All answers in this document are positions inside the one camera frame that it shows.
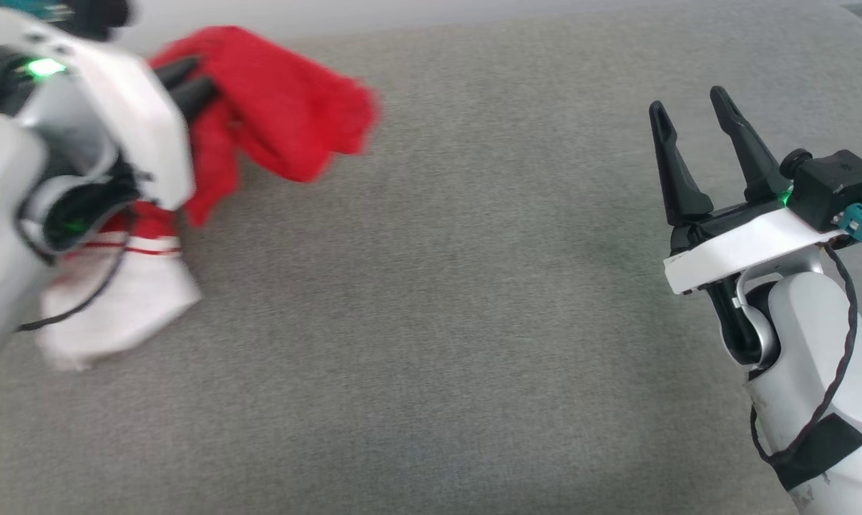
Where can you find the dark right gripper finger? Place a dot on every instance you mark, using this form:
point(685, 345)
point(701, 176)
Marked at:
point(756, 164)
point(677, 179)

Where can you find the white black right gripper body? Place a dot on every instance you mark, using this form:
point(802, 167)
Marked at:
point(745, 247)

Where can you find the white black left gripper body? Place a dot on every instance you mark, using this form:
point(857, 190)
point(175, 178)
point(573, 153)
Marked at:
point(144, 121)

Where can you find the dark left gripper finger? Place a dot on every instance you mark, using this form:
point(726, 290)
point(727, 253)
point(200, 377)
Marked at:
point(180, 70)
point(196, 96)

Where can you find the red and white garment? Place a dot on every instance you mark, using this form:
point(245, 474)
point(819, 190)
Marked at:
point(280, 107)

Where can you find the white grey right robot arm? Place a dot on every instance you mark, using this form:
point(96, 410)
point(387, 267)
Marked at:
point(810, 322)

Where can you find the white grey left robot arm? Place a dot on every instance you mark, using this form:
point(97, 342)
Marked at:
point(1, 214)

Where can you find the grey fabric sofa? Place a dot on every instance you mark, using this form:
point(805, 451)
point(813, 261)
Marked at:
point(438, 286)

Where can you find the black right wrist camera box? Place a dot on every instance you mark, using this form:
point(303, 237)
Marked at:
point(835, 186)

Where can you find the teal left camera connector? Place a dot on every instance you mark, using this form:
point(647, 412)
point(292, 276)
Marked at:
point(33, 7)

